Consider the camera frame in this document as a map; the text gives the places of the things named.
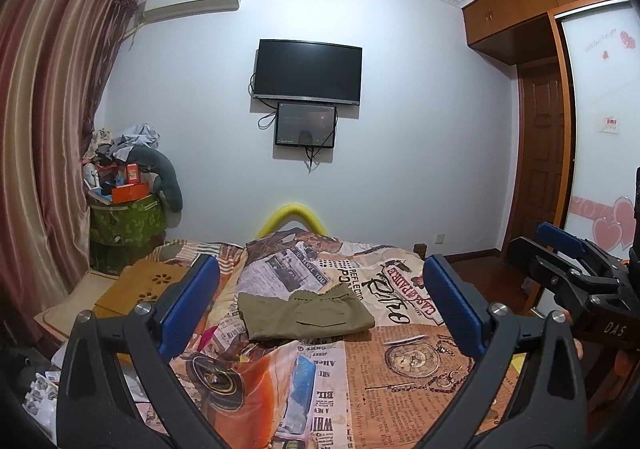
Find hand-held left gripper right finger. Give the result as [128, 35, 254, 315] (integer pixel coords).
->
[422, 253, 588, 449]

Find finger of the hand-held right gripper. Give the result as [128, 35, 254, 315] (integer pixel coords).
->
[507, 236, 617, 318]
[536, 222, 630, 278]

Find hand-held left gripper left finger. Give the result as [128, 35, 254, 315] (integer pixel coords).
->
[56, 253, 228, 449]

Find olive green pants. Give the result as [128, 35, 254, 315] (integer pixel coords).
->
[236, 288, 376, 342]

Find wooden lap desk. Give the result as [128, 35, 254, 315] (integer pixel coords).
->
[95, 263, 193, 315]

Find brown wooden door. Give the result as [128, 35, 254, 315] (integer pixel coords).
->
[515, 56, 569, 257]

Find newspaper printed blanket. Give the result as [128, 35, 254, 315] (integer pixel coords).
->
[95, 236, 551, 449]

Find green fabric storage box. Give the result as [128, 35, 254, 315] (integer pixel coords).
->
[89, 194, 166, 275]

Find wooden wardrobe with white door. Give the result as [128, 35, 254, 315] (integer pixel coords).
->
[462, 0, 640, 280]

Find orange box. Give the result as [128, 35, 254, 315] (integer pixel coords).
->
[111, 183, 151, 204]

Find grey plush pillow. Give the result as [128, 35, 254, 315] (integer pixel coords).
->
[127, 148, 184, 212]

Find beige woven mat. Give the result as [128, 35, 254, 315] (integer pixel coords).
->
[34, 269, 126, 345]

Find yellow foam headboard pad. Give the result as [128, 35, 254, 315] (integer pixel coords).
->
[255, 203, 328, 237]

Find pile of clothes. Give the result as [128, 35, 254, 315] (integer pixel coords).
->
[82, 123, 161, 164]

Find striped red curtain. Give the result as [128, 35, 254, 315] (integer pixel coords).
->
[0, 0, 142, 340]

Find small black wall monitor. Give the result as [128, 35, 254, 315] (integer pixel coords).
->
[275, 101, 337, 150]

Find black wall television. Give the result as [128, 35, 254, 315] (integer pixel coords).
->
[251, 39, 363, 106]

